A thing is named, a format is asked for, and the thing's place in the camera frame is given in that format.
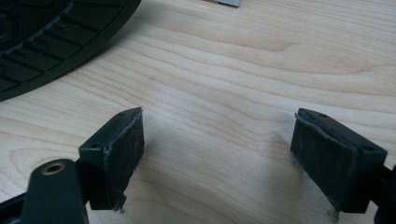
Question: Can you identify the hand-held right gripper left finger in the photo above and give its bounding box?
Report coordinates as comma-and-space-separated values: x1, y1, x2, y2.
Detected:
78, 106, 146, 212

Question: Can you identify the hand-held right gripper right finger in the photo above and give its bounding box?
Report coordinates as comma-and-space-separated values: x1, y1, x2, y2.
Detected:
290, 107, 389, 215

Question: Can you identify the black round ribbed tray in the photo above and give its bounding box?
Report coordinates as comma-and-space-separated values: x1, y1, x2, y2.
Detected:
0, 0, 143, 103

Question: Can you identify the small grey flat object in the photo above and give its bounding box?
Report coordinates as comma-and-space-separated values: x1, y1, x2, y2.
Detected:
204, 0, 241, 8

